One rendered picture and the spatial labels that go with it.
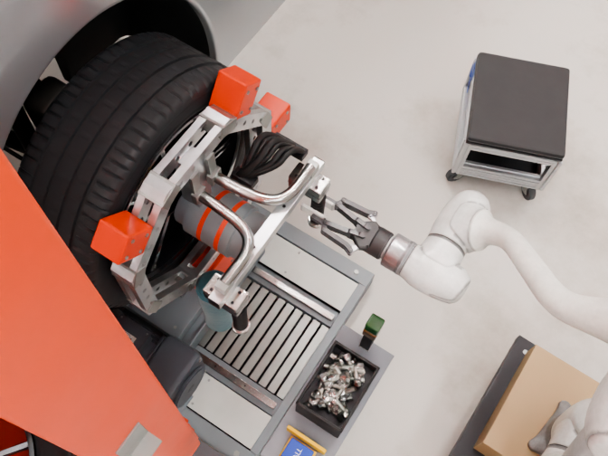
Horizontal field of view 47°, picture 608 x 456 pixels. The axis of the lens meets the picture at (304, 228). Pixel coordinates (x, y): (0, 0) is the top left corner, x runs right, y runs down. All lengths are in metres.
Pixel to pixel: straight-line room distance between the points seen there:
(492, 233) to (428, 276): 0.18
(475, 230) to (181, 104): 0.73
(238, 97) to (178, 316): 0.96
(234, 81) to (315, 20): 1.70
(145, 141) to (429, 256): 0.70
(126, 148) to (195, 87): 0.21
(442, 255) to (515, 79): 1.18
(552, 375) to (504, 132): 0.87
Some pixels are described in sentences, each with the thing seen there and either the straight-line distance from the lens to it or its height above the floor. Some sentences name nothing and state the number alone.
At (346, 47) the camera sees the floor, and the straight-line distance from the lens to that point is 3.11.
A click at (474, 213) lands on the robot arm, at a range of 1.70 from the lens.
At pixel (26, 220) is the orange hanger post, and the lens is 0.60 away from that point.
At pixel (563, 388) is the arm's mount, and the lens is 2.19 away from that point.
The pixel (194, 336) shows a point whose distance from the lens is 2.32.
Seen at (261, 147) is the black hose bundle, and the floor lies 1.04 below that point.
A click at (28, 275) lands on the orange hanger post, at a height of 1.80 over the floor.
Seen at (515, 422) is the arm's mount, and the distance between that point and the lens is 2.11.
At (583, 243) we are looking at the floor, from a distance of 2.85.
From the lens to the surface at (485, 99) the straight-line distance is 2.62.
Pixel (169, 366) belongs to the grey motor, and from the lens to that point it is 2.05.
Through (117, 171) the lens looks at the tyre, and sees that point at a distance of 1.45.
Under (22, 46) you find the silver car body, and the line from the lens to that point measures 1.36.
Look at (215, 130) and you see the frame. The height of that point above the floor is 1.12.
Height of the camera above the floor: 2.38
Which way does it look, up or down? 65 degrees down
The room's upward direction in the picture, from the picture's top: 5 degrees clockwise
